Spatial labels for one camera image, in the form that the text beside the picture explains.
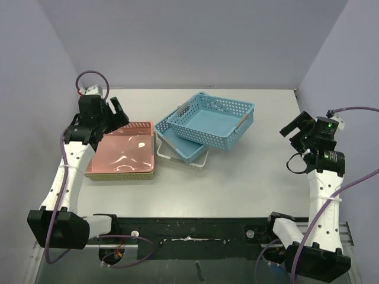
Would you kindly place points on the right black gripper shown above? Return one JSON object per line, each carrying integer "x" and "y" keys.
{"x": 300, "y": 132}

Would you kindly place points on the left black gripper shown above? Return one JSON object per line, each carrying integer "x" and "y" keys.
{"x": 121, "y": 117}

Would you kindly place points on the pink plastic basket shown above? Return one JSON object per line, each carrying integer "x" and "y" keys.
{"x": 124, "y": 148}

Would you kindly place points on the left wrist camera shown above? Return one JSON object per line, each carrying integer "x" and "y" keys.
{"x": 92, "y": 90}

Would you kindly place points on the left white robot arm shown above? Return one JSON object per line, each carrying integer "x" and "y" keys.
{"x": 56, "y": 224}

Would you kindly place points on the blue plastic basket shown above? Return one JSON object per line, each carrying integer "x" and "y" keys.
{"x": 212, "y": 121}
{"x": 188, "y": 151}

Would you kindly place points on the yellow plastic basket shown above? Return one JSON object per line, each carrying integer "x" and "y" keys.
{"x": 121, "y": 176}

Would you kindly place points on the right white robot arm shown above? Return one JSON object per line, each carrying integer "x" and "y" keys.
{"x": 317, "y": 253}

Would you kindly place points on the white plastic basket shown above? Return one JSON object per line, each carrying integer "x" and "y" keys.
{"x": 166, "y": 156}

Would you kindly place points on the black mounting base plate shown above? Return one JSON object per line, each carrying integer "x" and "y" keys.
{"x": 193, "y": 238}

